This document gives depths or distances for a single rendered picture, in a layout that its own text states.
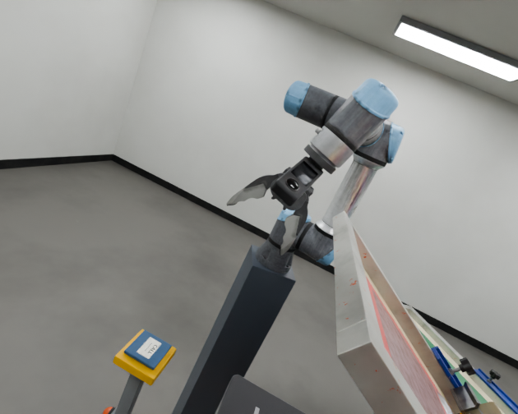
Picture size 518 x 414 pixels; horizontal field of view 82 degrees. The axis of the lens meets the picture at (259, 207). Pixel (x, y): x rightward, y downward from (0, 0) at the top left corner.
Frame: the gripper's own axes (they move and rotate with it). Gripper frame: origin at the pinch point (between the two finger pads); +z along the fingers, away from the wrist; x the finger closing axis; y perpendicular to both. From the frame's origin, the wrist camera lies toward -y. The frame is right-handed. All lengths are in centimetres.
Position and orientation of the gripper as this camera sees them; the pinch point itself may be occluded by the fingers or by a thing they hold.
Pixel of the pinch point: (252, 231)
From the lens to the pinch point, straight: 60.9
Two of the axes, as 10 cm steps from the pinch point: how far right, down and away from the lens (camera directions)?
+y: 2.3, -2.0, 9.5
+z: -6.4, 7.0, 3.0
